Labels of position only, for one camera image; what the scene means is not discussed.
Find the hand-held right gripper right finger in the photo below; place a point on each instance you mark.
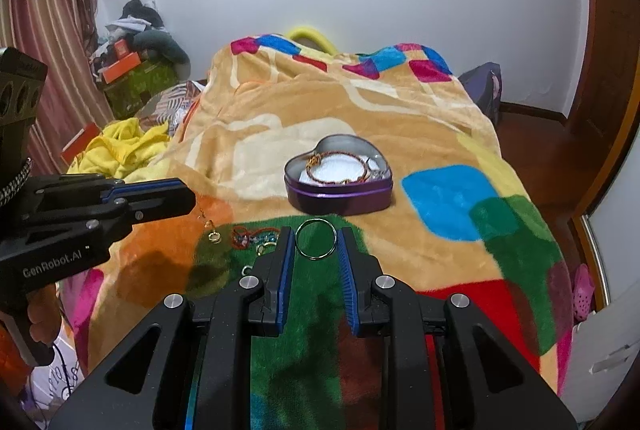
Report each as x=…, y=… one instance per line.
x=346, y=260

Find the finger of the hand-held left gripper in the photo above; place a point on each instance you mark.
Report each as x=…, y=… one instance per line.
x=75, y=186
x=160, y=205

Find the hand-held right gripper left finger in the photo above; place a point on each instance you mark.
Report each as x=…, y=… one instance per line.
x=285, y=260

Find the silver bangle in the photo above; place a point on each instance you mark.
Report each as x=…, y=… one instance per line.
x=317, y=239

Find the purple heart-shaped tin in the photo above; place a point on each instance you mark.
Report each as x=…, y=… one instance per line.
x=340, y=200

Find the person's left hand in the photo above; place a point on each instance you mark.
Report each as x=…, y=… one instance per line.
x=39, y=312

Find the flat orange box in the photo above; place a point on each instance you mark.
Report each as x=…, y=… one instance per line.
x=79, y=142

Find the yellow cloth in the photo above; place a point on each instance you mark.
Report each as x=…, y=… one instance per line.
x=122, y=147

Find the white cloth pad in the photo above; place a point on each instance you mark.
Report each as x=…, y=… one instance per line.
x=332, y=170

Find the leaf print cloth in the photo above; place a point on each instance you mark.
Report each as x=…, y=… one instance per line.
x=167, y=102

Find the green cardboard box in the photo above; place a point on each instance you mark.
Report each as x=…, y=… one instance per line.
x=137, y=84

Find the white printed paper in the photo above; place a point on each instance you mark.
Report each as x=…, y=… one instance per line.
x=57, y=375

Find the orange shoe box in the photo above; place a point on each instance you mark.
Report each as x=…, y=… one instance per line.
x=117, y=59

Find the colourful patchwork fleece blanket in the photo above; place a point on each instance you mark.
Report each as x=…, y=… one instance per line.
x=350, y=109

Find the striped pink curtain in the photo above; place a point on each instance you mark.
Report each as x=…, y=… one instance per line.
x=45, y=24

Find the pile of dark clothes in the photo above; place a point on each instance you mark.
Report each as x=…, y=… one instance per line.
x=147, y=32

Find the purple backpack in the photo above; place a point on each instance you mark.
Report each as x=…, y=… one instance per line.
x=482, y=87

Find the pink clog shoe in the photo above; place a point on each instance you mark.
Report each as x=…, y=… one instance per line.
x=582, y=292

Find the white cabinet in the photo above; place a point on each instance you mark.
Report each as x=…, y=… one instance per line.
x=602, y=360

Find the wooden door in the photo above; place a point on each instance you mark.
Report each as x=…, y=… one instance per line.
x=607, y=74

